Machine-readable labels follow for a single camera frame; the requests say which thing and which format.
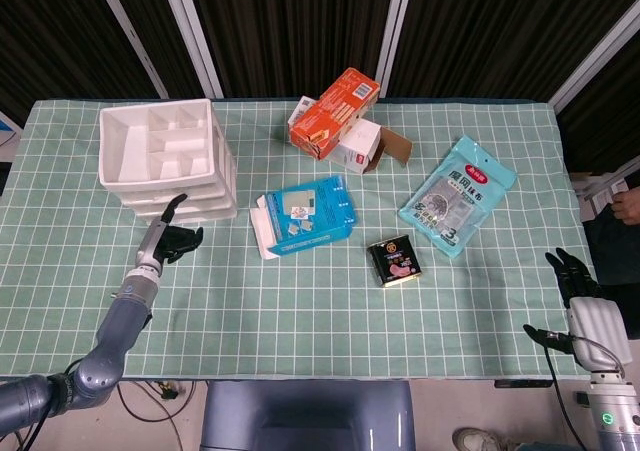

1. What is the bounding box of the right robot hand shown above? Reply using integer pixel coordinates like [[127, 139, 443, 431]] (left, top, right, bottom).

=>
[[523, 247, 632, 372]]

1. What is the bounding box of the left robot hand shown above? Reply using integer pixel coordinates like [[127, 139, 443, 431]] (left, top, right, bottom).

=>
[[135, 193, 205, 275]]

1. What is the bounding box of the clear plastic drawer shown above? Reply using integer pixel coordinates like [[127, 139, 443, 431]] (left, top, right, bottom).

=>
[[118, 182, 237, 206]]

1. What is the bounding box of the clear empty drawer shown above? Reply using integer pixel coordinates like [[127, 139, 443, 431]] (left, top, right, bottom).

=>
[[137, 206, 239, 224]]

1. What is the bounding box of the clear drawer with yellow toy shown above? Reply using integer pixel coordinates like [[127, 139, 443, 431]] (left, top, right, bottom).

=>
[[130, 196, 238, 216]]

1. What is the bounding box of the white drawer organizer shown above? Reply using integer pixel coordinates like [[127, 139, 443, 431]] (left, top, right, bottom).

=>
[[98, 98, 239, 224]]

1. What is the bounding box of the flattened blue carton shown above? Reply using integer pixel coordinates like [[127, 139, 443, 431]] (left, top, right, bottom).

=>
[[249, 174, 359, 261]]

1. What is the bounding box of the white sneaker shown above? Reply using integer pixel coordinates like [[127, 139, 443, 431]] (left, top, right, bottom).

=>
[[452, 428, 521, 451]]

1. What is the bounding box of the green checkered tablecloth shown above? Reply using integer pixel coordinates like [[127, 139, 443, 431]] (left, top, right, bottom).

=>
[[0, 98, 596, 380]]

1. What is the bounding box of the teal cleaning cloth package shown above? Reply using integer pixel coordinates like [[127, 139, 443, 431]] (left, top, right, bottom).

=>
[[398, 134, 518, 260]]

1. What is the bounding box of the black luncheon meat can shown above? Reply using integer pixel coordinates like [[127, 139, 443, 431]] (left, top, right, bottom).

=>
[[366, 239, 424, 289]]

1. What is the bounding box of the orange snack box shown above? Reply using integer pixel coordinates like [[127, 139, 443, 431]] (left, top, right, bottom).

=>
[[288, 67, 381, 161]]

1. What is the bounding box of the white box with brown flap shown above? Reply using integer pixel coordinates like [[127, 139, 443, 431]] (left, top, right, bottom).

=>
[[292, 95, 414, 175]]

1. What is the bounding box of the blue-grey robot torso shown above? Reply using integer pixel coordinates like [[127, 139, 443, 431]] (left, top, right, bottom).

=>
[[199, 380, 416, 451]]

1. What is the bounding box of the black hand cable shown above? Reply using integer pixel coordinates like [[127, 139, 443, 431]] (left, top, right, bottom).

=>
[[543, 334, 627, 451]]

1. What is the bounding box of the silver aluminium frame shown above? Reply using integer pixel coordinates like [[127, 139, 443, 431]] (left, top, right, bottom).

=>
[[572, 154, 640, 221]]

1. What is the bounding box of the black floor cable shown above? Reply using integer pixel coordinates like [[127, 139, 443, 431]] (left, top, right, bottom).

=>
[[117, 380, 199, 451]]

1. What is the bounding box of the white partition post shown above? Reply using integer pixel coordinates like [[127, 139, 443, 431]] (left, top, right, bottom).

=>
[[89, 0, 169, 100], [547, 0, 640, 112], [157, 0, 225, 100], [374, 0, 416, 100]]

